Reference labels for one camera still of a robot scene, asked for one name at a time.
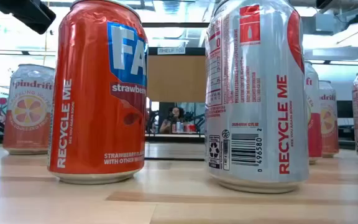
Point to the red Fanta strawberry can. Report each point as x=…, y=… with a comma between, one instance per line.
x=89, y=93

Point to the black monitor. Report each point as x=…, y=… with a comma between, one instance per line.
x=345, y=109

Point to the red raspberry Spindrift can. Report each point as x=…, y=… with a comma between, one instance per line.
x=314, y=133

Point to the person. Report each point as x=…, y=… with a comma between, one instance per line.
x=174, y=119

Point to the wooden shelf black frame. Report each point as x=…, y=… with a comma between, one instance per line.
x=176, y=77

